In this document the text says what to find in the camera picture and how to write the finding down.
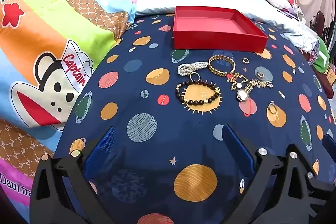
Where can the colourful cartoon monkey quilt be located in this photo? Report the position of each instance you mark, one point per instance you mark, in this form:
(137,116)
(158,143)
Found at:
(52,37)

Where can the navy planet print blanket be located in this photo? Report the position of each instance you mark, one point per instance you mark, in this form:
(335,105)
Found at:
(157,140)

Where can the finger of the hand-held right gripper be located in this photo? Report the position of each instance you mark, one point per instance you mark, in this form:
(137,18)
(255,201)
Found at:
(329,144)

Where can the red cardboard box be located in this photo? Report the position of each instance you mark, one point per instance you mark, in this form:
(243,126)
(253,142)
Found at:
(210,37)

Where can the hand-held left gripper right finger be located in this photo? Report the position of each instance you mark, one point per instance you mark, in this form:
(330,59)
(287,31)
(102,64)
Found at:
(237,146)

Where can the gold wrist watch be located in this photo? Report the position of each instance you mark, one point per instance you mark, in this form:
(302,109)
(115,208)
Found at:
(242,95)

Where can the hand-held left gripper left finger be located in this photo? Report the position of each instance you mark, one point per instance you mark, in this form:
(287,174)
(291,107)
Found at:
(101,146)

